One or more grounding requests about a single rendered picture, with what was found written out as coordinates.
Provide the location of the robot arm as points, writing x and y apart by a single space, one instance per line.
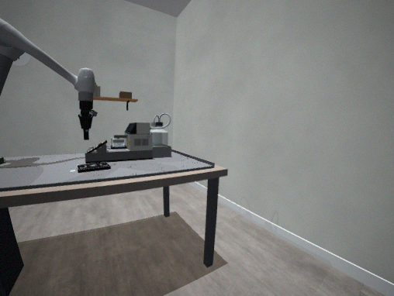
13 38

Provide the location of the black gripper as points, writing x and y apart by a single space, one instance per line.
85 107

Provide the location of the black rectangular frame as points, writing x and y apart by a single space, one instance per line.
93 167

